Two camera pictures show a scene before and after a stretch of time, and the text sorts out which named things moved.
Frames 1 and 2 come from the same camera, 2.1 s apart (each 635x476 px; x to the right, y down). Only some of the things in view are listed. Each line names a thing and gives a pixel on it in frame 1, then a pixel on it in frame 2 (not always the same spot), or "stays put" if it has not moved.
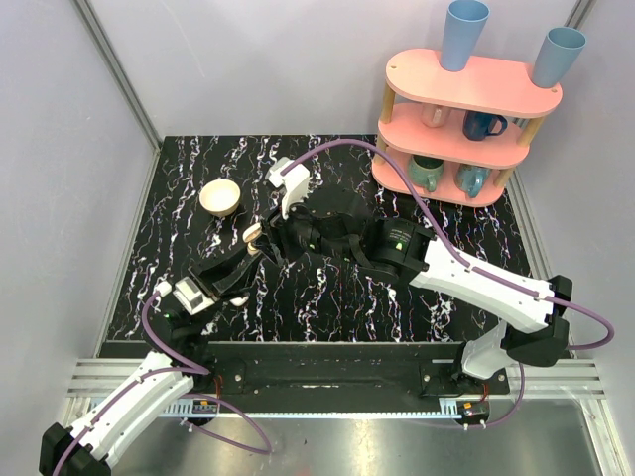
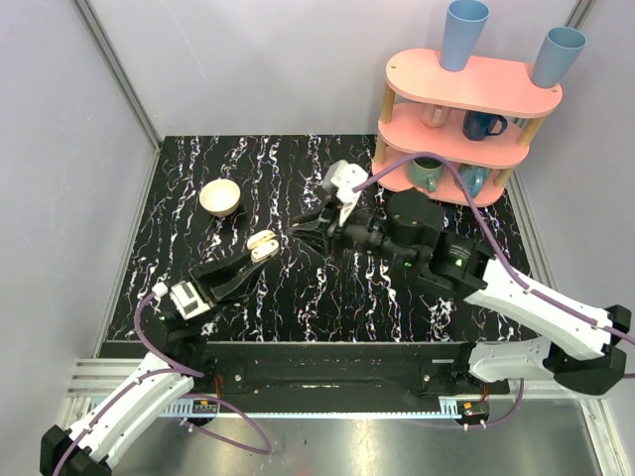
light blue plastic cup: (556, 55) stays put
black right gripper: (284, 225) -> (306, 223)
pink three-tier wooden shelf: (455, 134) stays put
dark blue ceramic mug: (478, 125) stays put
